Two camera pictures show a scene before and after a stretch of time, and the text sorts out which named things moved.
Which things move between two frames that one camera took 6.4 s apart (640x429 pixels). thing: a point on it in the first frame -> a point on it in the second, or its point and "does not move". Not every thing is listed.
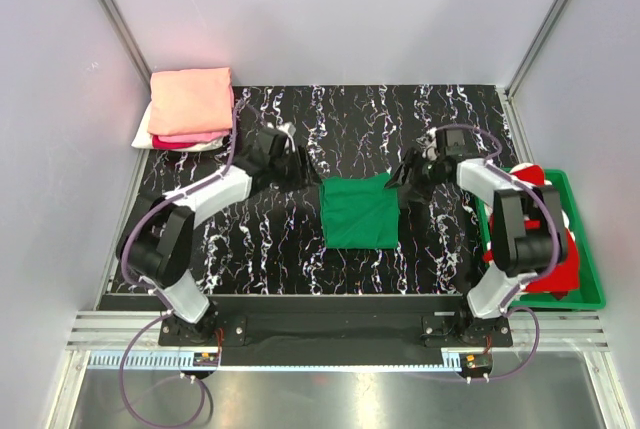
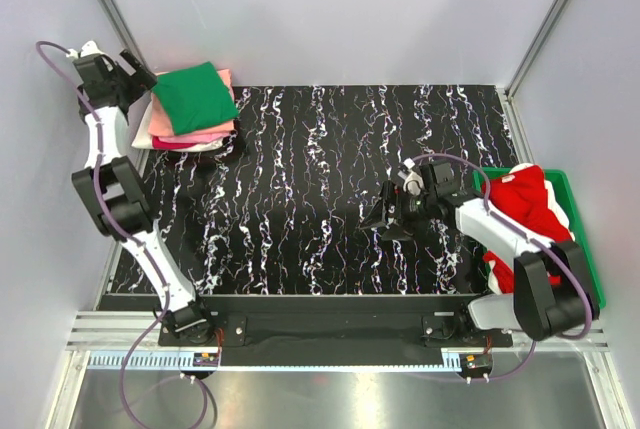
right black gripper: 418,191 -> 403,230
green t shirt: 359,212 -> 194,97
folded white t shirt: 143,139 does not move
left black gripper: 305,174 -> 140,82
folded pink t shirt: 162,142 does not move
